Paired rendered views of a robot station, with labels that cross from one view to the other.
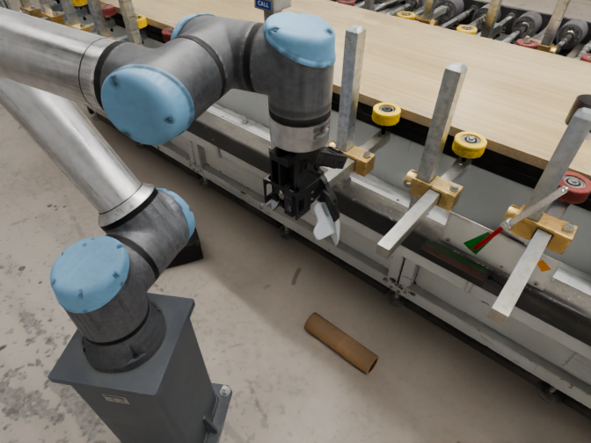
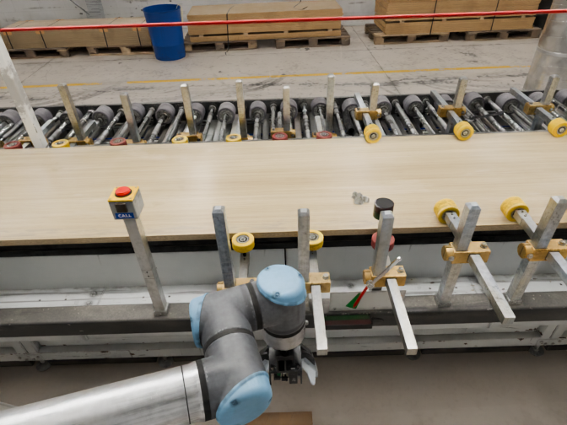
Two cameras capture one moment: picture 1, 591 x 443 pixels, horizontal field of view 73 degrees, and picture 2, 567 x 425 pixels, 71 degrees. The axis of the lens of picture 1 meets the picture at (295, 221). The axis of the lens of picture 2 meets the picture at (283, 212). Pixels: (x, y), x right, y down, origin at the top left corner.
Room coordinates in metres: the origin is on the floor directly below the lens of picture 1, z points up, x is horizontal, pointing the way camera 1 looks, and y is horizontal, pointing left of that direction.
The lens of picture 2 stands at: (0.13, 0.31, 1.86)
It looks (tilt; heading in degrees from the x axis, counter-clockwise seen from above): 38 degrees down; 320
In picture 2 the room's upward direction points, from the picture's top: 2 degrees counter-clockwise
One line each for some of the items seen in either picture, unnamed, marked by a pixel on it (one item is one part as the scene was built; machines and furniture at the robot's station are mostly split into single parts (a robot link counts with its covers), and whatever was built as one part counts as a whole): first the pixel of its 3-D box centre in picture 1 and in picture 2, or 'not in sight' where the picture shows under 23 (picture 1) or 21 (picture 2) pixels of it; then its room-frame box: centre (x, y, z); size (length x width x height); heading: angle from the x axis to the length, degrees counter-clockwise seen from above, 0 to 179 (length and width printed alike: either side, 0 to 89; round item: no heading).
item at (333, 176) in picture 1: (344, 168); (241, 300); (0.91, -0.14, 0.81); 0.43 x 0.03 x 0.04; 140
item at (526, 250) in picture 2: not in sight; (542, 250); (0.31, -0.92, 0.95); 0.13 x 0.06 x 0.05; 50
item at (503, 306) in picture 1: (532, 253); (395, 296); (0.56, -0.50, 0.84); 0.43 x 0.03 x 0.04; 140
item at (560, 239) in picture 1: (537, 226); (383, 275); (0.64, -0.54, 0.85); 0.13 x 0.06 x 0.05; 50
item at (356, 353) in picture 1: (339, 342); (278, 422); (0.81, -0.18, 0.04); 0.30 x 0.08 x 0.08; 50
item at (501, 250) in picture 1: (494, 250); (366, 300); (0.65, -0.48, 0.75); 0.26 x 0.01 x 0.10; 50
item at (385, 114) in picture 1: (384, 125); (244, 249); (1.06, -0.26, 0.85); 0.08 x 0.08 x 0.11
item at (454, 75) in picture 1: (430, 161); (303, 267); (0.81, -0.33, 0.90); 0.03 x 0.03 x 0.48; 50
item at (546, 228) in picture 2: not in sight; (531, 256); (0.33, -0.90, 0.92); 0.03 x 0.03 x 0.48; 50
